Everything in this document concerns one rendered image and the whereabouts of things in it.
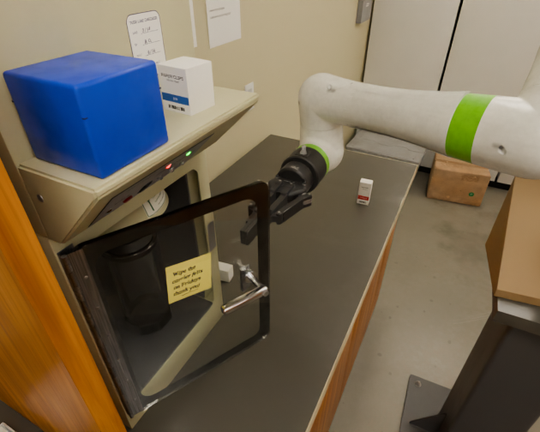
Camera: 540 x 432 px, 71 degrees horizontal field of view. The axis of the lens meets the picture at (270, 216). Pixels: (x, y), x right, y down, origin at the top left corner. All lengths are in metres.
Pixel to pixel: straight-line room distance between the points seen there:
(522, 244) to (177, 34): 0.97
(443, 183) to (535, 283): 2.18
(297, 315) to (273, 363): 0.15
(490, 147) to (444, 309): 1.81
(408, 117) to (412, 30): 2.64
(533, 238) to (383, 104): 0.61
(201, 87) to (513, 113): 0.47
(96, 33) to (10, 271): 0.28
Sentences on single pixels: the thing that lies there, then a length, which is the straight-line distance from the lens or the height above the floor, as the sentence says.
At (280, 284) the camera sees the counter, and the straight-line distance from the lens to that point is 1.05.
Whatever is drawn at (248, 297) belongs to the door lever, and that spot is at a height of 1.21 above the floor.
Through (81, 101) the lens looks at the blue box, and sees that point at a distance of 0.37.
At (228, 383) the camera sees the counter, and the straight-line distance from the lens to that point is 0.88.
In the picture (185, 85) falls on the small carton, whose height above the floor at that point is 1.55.
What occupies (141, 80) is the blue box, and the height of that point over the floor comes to 1.59.
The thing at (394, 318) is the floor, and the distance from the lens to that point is 2.29.
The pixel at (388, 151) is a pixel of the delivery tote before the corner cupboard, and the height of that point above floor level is 0.33.
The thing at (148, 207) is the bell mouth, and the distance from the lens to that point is 0.66.
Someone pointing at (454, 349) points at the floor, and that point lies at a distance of 2.27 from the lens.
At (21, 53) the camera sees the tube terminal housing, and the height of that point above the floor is 1.61.
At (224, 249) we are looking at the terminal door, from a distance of 0.63.
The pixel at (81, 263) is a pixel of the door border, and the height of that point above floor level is 1.37.
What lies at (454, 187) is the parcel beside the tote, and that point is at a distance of 3.31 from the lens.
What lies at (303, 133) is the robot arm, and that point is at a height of 1.34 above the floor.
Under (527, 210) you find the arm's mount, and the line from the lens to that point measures 1.21.
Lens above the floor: 1.69
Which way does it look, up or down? 36 degrees down
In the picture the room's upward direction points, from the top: straight up
